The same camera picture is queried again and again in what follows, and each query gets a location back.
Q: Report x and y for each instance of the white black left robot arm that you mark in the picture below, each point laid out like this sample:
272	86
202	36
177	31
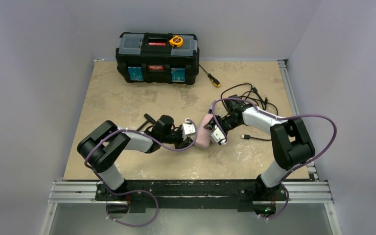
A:
101	148

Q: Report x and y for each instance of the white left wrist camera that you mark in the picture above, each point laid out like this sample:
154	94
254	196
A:
188	129

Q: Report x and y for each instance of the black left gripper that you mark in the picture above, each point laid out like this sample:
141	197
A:
186	139

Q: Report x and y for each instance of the pink umbrella case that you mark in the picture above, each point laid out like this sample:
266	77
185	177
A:
203	139

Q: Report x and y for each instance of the yellow black screwdriver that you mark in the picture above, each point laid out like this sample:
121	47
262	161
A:
214	81

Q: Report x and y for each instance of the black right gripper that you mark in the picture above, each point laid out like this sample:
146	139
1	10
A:
214	124

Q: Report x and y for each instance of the yellow tape measure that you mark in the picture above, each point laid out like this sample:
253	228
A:
176	41

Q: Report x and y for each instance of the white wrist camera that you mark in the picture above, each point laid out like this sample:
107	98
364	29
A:
218	136
188	129

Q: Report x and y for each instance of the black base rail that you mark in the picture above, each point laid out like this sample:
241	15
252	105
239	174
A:
245	195

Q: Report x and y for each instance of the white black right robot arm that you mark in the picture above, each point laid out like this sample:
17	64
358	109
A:
252	115

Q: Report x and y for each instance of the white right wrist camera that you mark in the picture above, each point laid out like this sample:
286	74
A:
218	136

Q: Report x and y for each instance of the black plastic toolbox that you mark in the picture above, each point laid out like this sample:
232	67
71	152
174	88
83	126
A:
149	58

